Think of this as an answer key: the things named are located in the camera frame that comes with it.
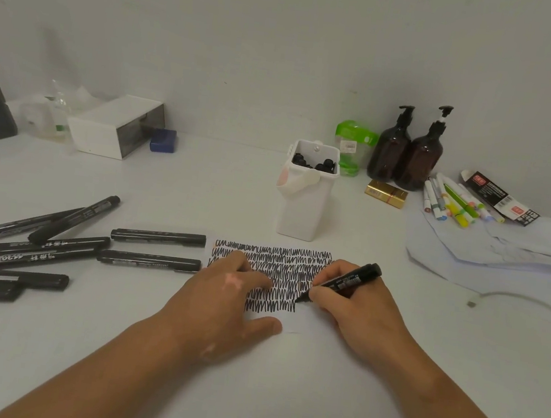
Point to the small blue box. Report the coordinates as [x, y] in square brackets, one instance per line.
[163, 141]

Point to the white paper with black scribbles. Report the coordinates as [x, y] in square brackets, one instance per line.
[292, 325]

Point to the pile of black markers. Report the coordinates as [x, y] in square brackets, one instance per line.
[52, 255]

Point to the small gold box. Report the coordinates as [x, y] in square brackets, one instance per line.
[386, 194]

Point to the person's right hand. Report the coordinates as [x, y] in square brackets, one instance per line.
[367, 321]

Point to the brown pump bottle white neck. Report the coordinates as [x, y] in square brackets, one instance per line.
[419, 163]

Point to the person's right forearm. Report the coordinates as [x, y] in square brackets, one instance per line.
[465, 416]

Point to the white box with grey front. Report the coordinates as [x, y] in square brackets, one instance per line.
[93, 136]

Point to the clear jar with green lid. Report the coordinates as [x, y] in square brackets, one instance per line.
[356, 131]

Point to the bunch of pastel highlighter pens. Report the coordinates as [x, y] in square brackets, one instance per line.
[456, 207]

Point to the person's left forearm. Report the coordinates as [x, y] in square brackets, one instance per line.
[88, 373]

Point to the person's left hand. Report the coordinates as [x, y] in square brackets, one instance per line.
[214, 308]

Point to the black and red cardboard box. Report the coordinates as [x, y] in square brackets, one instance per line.
[495, 194]

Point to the pile of loose white sheets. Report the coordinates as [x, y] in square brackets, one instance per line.
[489, 250]

